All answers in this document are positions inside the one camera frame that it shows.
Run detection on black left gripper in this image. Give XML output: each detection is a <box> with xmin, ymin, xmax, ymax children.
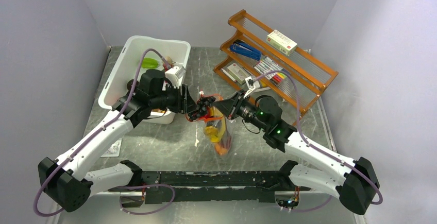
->
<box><xmin>150</xmin><ymin>82</ymin><xmax>199</xmax><ymax>114</ymax></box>

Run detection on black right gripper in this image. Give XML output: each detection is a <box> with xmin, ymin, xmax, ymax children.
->
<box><xmin>212</xmin><ymin>90</ymin><xmax>268</xmax><ymax>131</ymax></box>

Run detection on black grape bunch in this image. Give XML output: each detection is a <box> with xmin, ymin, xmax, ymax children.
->
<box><xmin>188</xmin><ymin>96</ymin><xmax>216</xmax><ymax>122</ymax></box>

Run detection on clear zip bag orange zipper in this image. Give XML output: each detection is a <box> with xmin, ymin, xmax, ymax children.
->
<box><xmin>185</xmin><ymin>91</ymin><xmax>232</xmax><ymax>156</ymax></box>

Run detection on yellow banana bunch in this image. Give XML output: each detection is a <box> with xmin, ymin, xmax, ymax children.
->
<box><xmin>204</xmin><ymin>107</ymin><xmax>226</xmax><ymax>143</ymax></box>

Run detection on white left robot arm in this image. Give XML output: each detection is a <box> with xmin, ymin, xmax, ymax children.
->
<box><xmin>38</xmin><ymin>66</ymin><xmax>196</xmax><ymax>212</ymax></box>

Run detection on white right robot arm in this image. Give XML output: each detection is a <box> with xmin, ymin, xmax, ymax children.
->
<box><xmin>213</xmin><ymin>91</ymin><xmax>382</xmax><ymax>215</ymax></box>

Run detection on white green box lower shelf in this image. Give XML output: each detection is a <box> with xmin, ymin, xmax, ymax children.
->
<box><xmin>226</xmin><ymin>63</ymin><xmax>250</xmax><ymax>84</ymax></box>

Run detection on garlic bulb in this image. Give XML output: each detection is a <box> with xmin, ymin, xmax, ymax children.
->
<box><xmin>165</xmin><ymin>57</ymin><xmax>174</xmax><ymax>65</ymax></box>

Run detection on orange wooden shelf rack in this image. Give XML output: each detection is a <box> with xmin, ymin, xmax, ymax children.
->
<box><xmin>214</xmin><ymin>10</ymin><xmax>339</xmax><ymax>115</ymax></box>

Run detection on white plastic bin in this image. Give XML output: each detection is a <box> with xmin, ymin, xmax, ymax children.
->
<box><xmin>98</xmin><ymin>36</ymin><xmax>191</xmax><ymax>124</ymax></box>

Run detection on coloured marker pen set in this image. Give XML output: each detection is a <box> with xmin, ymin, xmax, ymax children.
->
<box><xmin>254</xmin><ymin>57</ymin><xmax>287</xmax><ymax>84</ymax></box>

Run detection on blue stapler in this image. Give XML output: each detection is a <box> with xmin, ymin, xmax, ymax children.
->
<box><xmin>229</xmin><ymin>39</ymin><xmax>262</xmax><ymax>61</ymax></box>

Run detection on green lime slice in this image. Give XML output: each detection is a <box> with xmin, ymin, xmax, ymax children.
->
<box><xmin>141</xmin><ymin>57</ymin><xmax>160</xmax><ymax>69</ymax></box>

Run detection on white red box top shelf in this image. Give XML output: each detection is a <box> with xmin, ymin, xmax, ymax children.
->
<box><xmin>266</xmin><ymin>29</ymin><xmax>298</xmax><ymax>56</ymax></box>

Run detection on white label card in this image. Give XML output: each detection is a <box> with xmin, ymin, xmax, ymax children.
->
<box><xmin>101</xmin><ymin>139</ymin><xmax>122</xmax><ymax>158</ymax></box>

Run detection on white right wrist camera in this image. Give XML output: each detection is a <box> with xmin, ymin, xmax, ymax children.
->
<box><xmin>244</xmin><ymin>76</ymin><xmax>261</xmax><ymax>98</ymax></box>

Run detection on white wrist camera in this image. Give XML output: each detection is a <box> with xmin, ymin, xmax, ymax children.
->
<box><xmin>244</xmin><ymin>76</ymin><xmax>261</xmax><ymax>98</ymax></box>
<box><xmin>165</xmin><ymin>66</ymin><xmax>186</xmax><ymax>88</ymax></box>

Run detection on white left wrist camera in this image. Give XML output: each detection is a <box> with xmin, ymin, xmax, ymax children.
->
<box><xmin>165</xmin><ymin>66</ymin><xmax>186</xmax><ymax>88</ymax></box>

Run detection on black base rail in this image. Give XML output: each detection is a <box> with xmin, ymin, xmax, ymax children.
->
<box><xmin>116</xmin><ymin>160</ymin><xmax>298</xmax><ymax>204</ymax></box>

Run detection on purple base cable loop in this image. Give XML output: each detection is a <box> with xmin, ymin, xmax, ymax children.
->
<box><xmin>119</xmin><ymin>183</ymin><xmax>176</xmax><ymax>216</ymax></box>

